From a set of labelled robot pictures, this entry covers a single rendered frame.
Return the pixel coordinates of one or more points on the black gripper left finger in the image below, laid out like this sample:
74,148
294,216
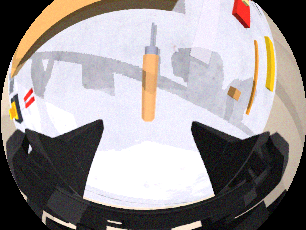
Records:
71,154

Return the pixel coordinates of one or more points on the cream floor panel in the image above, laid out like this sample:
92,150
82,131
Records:
64,13

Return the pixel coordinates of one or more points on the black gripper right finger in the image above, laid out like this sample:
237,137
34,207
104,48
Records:
223,155

